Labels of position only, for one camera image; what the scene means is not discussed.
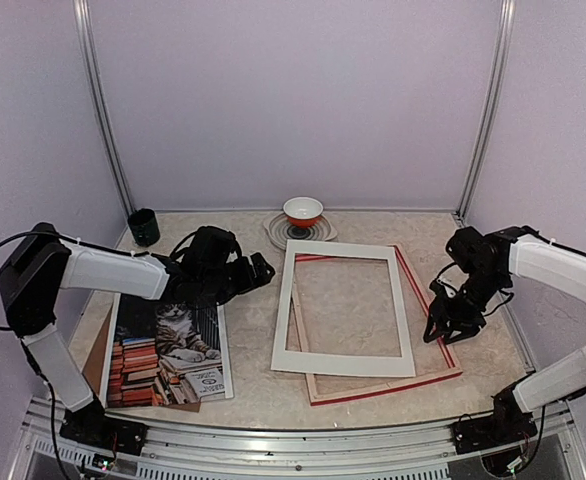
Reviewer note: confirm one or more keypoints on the dark green mug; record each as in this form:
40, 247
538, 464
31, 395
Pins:
144, 227

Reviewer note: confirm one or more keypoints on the brown backing board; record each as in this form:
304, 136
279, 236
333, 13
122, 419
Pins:
95, 360

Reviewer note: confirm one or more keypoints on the grey striped plate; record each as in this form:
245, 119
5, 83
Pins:
280, 230

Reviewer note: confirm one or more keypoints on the white mat board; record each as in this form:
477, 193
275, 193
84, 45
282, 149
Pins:
287, 360

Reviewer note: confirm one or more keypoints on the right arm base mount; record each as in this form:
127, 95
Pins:
482, 433

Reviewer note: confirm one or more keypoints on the left aluminium post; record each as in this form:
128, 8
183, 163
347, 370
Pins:
81, 10

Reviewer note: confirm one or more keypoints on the orange white bowl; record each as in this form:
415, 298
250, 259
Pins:
303, 212

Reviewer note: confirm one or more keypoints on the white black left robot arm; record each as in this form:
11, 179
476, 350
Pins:
207, 269

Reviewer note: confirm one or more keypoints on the aluminium post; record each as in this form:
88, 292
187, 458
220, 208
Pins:
81, 10
490, 108

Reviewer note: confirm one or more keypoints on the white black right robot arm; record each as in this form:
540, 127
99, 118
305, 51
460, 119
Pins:
493, 263

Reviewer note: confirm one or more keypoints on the right aluminium post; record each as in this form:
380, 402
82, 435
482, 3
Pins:
490, 108

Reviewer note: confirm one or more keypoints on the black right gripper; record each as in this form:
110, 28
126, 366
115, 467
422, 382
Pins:
444, 312

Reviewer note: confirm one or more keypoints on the cat photo print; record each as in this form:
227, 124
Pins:
165, 355

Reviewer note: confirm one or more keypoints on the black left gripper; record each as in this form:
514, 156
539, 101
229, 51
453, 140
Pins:
247, 279

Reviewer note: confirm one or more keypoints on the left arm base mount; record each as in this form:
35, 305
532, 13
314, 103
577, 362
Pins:
107, 433

